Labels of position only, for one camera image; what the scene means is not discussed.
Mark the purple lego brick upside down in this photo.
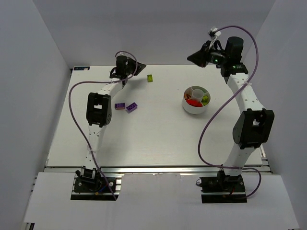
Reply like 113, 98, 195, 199
126, 102, 138, 113

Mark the red lego brick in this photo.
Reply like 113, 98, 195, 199
186, 99, 203, 107

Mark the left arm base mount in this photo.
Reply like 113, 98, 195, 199
71, 177, 119, 201

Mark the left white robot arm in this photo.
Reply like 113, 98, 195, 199
69, 51, 146, 191

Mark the orange lego brick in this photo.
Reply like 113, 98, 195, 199
184, 94, 191, 100

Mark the blue label left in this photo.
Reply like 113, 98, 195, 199
73, 66, 90, 71

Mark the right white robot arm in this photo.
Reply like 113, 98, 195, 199
187, 36, 274, 193

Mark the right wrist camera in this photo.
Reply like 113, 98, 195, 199
208, 27, 221, 47

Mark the white divided round container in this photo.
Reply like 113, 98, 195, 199
182, 86, 211, 115

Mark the yellow lego piece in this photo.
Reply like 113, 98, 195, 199
201, 95, 209, 106

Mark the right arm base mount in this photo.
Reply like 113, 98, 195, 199
196, 175, 247, 204

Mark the purple lego brick studs up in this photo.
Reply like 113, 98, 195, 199
115, 103, 126, 110

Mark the yellow-green lego brick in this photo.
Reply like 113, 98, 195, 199
147, 74, 153, 82

